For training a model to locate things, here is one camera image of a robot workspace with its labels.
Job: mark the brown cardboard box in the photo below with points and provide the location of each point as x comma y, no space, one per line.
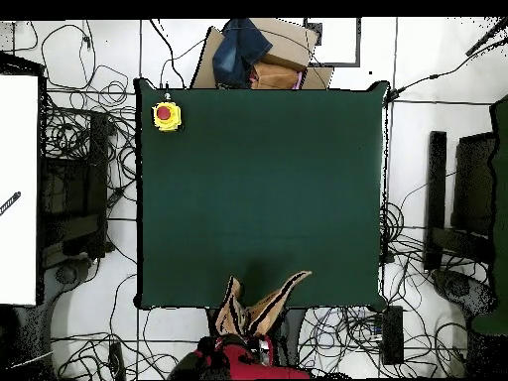
285,39

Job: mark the black equipment rack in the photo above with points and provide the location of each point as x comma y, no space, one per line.
472,178
97,158

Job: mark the black stand base foot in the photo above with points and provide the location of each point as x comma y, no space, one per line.
67,274
456,287

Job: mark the black flat bar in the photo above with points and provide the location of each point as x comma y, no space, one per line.
435,198

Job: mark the striped black rod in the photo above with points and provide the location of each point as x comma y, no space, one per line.
12,200

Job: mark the dark green table cloth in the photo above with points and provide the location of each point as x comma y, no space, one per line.
258,158

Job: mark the black power box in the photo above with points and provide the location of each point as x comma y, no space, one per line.
393,337

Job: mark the black tripod rod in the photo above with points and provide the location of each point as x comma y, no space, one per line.
486,37

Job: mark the yellow emergency stop button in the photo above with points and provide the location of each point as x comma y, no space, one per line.
166,119

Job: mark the blue denim jeans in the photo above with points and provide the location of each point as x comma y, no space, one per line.
238,51

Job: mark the tan terry towel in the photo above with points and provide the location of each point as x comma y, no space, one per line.
266,309

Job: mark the black rectangular frame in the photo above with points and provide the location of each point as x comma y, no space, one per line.
337,64

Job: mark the white flat panel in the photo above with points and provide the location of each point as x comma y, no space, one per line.
18,178

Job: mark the orange folded cloth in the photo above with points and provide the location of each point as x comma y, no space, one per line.
274,77

